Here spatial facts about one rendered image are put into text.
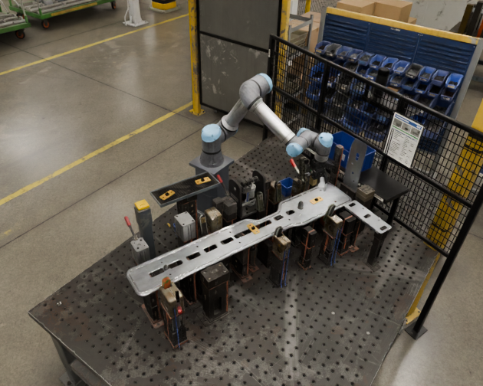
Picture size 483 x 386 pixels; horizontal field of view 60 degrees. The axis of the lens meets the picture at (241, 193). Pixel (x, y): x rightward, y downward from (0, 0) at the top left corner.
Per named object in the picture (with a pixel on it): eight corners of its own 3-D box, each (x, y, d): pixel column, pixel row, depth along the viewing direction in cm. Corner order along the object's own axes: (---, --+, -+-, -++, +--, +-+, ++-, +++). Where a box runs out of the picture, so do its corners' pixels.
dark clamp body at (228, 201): (226, 257, 256) (227, 210, 232) (215, 244, 264) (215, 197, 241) (241, 250, 261) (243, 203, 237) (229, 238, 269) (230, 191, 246)
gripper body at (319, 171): (306, 173, 242) (309, 157, 234) (317, 168, 246) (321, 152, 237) (313, 181, 238) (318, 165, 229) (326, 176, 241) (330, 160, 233)
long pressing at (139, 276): (142, 302, 194) (141, 300, 193) (123, 271, 208) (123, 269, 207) (354, 201, 256) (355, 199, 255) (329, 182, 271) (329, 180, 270)
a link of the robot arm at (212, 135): (197, 148, 259) (196, 129, 250) (211, 139, 267) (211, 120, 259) (213, 155, 253) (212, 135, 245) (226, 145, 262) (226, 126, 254)
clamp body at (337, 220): (326, 269, 251) (336, 226, 229) (313, 256, 259) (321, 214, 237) (337, 263, 255) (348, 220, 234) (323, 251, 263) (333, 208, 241)
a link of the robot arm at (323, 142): (322, 129, 227) (336, 135, 224) (318, 145, 234) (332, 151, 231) (315, 135, 222) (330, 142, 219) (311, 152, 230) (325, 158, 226)
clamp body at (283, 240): (277, 291, 237) (282, 248, 215) (264, 277, 245) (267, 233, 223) (290, 284, 241) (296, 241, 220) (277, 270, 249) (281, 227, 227)
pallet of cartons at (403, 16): (372, 87, 624) (390, 13, 559) (325, 73, 663) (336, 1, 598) (405, 65, 698) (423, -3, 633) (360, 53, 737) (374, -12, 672)
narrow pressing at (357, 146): (355, 192, 261) (367, 145, 240) (342, 182, 269) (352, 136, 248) (356, 191, 262) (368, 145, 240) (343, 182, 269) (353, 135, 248)
